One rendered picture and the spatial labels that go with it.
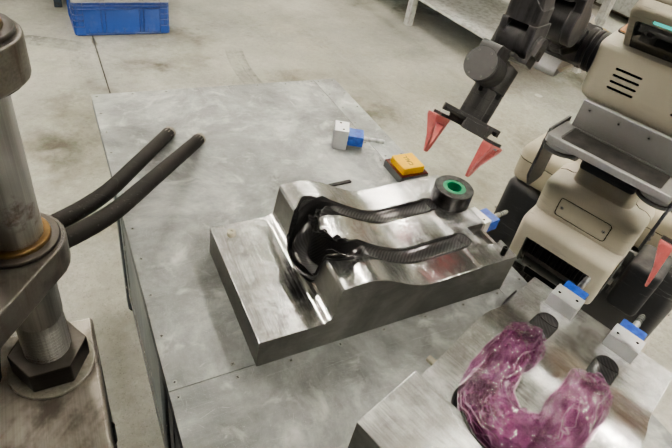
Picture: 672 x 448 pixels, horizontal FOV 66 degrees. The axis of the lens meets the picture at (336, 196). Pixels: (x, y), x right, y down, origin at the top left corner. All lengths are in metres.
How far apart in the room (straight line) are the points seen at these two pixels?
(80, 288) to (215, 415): 1.31
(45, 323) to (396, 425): 0.46
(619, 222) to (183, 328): 0.91
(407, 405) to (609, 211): 0.72
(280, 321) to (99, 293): 1.27
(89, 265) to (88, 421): 1.33
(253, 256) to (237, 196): 0.24
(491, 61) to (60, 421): 0.82
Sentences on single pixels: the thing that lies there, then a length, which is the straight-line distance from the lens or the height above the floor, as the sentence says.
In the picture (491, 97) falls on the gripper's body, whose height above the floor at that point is 1.13.
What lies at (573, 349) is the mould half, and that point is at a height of 0.85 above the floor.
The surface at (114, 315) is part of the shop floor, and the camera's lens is 1.94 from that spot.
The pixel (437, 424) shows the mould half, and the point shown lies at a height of 0.91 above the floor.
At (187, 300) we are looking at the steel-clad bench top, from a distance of 0.91.
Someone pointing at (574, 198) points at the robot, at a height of 0.88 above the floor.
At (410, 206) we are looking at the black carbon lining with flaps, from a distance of 1.04.
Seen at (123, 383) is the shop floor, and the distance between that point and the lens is 1.79.
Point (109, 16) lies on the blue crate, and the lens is 3.84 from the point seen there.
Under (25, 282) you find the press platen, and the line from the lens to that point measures 0.66.
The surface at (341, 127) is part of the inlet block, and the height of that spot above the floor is 0.85.
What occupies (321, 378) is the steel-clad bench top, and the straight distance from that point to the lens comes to 0.84.
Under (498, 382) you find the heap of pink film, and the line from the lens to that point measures 0.80.
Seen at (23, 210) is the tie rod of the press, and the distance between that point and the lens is 0.65.
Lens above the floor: 1.50
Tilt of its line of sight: 38 degrees down
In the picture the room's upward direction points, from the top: 12 degrees clockwise
